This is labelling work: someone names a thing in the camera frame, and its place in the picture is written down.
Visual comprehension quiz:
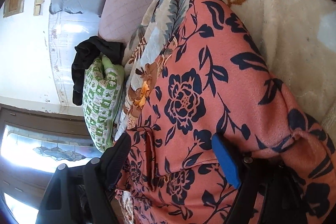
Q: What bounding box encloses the brown wooden glass door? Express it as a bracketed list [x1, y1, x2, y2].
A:
[1, 105, 101, 223]

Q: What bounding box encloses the orange black floral garment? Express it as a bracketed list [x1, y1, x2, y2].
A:
[117, 0, 335, 223]

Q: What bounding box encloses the black garment on pillow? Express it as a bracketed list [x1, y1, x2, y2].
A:
[71, 36, 125, 106]

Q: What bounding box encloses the green white checkered pillow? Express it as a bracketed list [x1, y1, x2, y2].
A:
[83, 55, 124, 152]

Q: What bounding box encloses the leaf pattern fleece blanket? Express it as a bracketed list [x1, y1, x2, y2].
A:
[112, 0, 336, 224]

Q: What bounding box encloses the beige wall switch right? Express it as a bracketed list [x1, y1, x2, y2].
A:
[34, 5, 42, 16]

